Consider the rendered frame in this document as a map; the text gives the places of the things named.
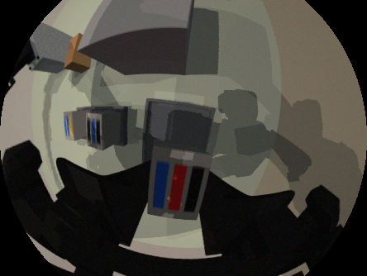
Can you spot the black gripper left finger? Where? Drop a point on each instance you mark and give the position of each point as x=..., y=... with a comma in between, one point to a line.
x=121, y=196

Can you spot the beige flat panel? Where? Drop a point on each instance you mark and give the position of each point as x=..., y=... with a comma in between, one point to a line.
x=322, y=132

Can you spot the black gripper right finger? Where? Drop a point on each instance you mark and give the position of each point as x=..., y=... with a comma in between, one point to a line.
x=225, y=211

